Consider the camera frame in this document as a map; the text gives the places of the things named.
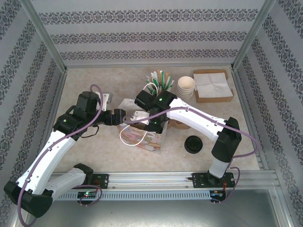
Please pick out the stack of white paper cups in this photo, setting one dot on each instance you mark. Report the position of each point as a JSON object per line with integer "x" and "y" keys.
{"x": 185, "y": 84}

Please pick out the aluminium frame bar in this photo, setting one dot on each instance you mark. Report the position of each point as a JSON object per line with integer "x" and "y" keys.
{"x": 61, "y": 82}
{"x": 149, "y": 66}
{"x": 251, "y": 123}

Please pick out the small green circuit board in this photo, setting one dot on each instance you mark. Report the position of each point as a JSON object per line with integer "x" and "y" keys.
{"x": 217, "y": 193}
{"x": 87, "y": 194}

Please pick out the green paper wrapped straw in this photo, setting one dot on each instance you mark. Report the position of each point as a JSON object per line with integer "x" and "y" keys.
{"x": 163, "y": 79}

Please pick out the white paper napkin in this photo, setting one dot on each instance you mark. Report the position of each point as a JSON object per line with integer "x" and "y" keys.
{"x": 208, "y": 78}
{"x": 213, "y": 91}

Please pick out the cartoon print paper bag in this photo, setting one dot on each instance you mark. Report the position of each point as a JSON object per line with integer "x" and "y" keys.
{"x": 151, "y": 144}

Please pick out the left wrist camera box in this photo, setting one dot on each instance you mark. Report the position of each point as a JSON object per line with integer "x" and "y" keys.
{"x": 105, "y": 99}

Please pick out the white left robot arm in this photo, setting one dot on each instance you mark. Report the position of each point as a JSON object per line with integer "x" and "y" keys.
{"x": 47, "y": 156}

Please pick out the green white striped straw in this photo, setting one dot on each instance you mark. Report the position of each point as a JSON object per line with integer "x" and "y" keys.
{"x": 171, "y": 84}

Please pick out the brown cardboard napkin box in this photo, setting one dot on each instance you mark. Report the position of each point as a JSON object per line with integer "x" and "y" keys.
{"x": 213, "y": 99}

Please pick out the aluminium frame post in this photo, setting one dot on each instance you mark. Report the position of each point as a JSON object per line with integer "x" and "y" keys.
{"x": 45, "y": 35}
{"x": 252, "y": 35}

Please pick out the tan wooden stir stick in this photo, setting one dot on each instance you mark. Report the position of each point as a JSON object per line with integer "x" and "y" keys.
{"x": 168, "y": 76}

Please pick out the black lid on table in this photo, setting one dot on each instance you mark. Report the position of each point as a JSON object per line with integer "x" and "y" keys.
{"x": 193, "y": 144}

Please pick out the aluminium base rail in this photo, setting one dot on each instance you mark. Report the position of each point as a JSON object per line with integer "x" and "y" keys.
{"x": 151, "y": 179}

